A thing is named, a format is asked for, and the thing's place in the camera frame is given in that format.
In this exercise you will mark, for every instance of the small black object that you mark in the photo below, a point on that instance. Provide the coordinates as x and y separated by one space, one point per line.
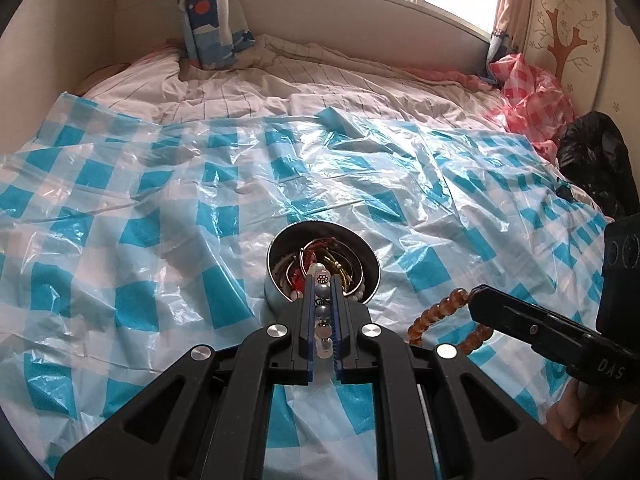
565 191

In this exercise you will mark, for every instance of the black plastic bag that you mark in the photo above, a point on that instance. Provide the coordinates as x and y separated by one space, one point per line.
595 150

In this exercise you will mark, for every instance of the person's right hand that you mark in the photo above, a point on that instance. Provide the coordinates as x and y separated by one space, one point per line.
565 415

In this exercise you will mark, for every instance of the white striped bed sheet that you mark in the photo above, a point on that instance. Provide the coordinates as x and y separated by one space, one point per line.
325 75

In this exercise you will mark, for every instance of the round metal bowl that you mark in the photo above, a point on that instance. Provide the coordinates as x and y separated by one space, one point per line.
361 255

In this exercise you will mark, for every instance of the pink checkered plastic sheet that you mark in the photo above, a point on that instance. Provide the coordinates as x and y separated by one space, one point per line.
530 90

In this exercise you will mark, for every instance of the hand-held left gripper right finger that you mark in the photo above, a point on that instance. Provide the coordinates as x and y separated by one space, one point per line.
340 320

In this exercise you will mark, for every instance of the pink blanket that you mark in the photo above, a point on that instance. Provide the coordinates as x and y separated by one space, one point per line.
450 77

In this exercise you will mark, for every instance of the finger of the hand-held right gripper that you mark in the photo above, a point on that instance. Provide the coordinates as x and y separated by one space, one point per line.
534 335
530 310

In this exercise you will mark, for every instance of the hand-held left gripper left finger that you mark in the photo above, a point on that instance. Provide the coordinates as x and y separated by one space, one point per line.
309 310

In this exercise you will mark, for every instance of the pink curtain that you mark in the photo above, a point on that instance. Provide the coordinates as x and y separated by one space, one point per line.
510 0

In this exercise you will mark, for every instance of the brown tree wall sticker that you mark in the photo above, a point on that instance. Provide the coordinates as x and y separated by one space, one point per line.
562 50

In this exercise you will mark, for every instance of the silver bangle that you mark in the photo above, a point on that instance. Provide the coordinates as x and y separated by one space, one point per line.
310 246

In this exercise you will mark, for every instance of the blue patterned curtain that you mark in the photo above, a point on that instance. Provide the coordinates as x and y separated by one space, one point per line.
205 20

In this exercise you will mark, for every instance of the blue checkered plastic sheet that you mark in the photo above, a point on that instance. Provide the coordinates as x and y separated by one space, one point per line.
150 185

